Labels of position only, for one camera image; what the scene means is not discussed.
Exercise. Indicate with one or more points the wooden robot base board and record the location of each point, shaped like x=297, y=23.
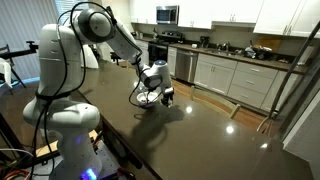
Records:
x=55, y=146

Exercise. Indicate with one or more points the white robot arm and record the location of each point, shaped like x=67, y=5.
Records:
x=60, y=51

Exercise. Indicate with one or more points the black stove range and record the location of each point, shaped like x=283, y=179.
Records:
x=158, y=48

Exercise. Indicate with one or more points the kitchen sink faucet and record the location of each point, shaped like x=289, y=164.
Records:
x=223, y=46

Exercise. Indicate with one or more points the stainless steel dishwasher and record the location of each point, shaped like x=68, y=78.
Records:
x=186, y=62

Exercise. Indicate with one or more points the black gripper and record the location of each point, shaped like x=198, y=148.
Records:
x=168, y=96

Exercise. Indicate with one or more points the stainless steel microwave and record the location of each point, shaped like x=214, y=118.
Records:
x=167, y=14

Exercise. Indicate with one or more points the black coffee maker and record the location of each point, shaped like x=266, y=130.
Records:
x=204, y=41

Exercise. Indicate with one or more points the white pitcher cup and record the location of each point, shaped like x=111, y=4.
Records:
x=139, y=87

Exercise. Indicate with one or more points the white ceramic bowl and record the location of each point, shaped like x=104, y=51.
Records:
x=151, y=96

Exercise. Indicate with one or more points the cream wooden chair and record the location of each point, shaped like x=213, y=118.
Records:
x=214, y=102

